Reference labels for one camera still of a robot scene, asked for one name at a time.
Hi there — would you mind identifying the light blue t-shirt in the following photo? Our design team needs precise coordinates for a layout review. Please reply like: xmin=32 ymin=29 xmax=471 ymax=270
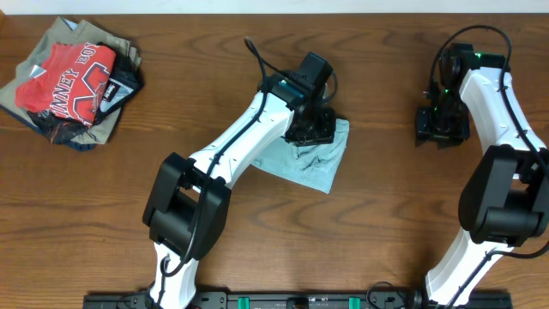
xmin=251 ymin=118 xmax=350 ymax=194

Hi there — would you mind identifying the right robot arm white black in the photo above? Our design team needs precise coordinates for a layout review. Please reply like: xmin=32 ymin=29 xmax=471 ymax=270
xmin=415 ymin=43 xmax=548 ymax=308

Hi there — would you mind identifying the small black cable loop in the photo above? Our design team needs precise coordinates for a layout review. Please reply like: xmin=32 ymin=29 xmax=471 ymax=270
xmin=365 ymin=281 xmax=413 ymax=309

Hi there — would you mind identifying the khaki folded garment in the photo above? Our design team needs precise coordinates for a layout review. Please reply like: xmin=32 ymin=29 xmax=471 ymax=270
xmin=1 ymin=17 xmax=142 ymax=151

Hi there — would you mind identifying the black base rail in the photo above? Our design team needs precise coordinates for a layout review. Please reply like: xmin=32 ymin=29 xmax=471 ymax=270
xmin=83 ymin=287 xmax=514 ymax=309

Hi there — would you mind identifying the red printed t-shirt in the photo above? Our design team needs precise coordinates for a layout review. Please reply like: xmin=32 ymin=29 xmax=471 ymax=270
xmin=15 ymin=42 xmax=116 ymax=127

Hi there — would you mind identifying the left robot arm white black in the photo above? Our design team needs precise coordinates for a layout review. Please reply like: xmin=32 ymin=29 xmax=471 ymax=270
xmin=142 ymin=52 xmax=335 ymax=308

